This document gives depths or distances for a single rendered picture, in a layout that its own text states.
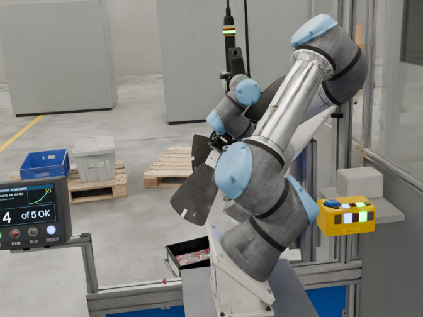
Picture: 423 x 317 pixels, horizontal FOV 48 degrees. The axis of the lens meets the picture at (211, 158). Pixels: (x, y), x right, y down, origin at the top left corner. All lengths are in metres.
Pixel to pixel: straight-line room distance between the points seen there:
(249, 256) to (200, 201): 0.77
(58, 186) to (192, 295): 0.49
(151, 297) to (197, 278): 0.31
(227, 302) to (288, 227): 0.22
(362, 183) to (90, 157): 3.08
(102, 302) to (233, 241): 0.61
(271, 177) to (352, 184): 1.09
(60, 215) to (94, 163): 3.29
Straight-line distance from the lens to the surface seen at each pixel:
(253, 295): 1.14
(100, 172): 4.75
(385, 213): 2.07
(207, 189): 1.86
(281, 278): 1.31
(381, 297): 2.52
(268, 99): 1.83
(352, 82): 1.30
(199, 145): 2.12
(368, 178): 2.15
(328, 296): 1.74
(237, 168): 1.03
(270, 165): 1.07
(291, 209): 1.11
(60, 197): 1.43
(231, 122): 1.47
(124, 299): 1.60
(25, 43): 9.18
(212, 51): 7.31
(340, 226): 1.57
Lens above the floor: 1.69
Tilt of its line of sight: 17 degrees down
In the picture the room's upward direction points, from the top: 3 degrees counter-clockwise
